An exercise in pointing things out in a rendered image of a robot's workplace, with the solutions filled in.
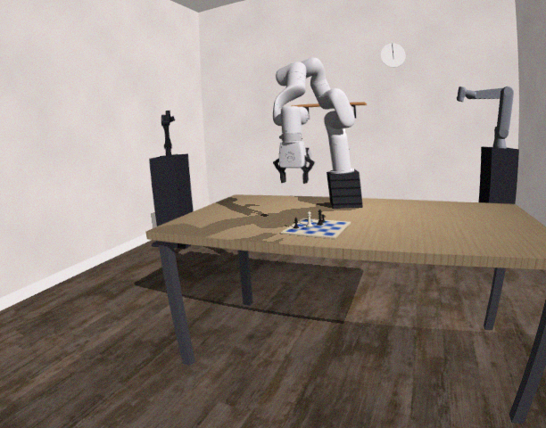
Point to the blue and white chessboard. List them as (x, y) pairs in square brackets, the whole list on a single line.
[(330, 229)]

